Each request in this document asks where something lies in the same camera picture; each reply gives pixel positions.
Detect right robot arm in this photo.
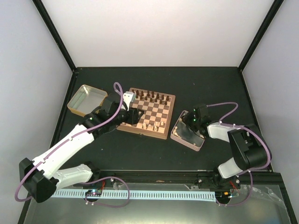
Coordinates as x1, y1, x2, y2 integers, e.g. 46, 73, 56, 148
182, 102, 272, 188

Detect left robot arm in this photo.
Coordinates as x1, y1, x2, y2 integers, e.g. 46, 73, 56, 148
19, 91, 144, 203

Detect wooden chess board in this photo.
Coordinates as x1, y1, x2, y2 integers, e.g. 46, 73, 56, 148
117, 99, 175, 140

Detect dark chess pieces row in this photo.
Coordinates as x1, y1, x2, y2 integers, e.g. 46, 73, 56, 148
129, 88, 175, 106

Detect pink tin with pieces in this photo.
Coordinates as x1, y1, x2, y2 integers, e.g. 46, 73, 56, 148
170, 111, 205, 152

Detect small circuit board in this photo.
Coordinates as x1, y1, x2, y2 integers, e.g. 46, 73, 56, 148
85, 189, 102, 197

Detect gold metal tin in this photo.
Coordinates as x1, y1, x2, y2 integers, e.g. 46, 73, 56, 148
67, 84, 108, 117

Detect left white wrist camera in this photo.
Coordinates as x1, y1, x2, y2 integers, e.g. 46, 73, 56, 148
123, 91, 136, 111

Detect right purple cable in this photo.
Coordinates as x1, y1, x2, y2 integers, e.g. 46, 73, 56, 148
206, 101, 273, 207

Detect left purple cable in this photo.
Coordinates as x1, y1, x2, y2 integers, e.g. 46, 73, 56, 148
14, 82, 128, 202

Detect light blue cable duct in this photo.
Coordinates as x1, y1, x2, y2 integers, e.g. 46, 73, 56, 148
51, 189, 216, 202

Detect black mounting rail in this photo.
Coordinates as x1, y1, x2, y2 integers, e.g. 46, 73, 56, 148
93, 169, 281, 187

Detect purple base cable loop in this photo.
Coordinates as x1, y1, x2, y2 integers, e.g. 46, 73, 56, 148
84, 176, 131, 208

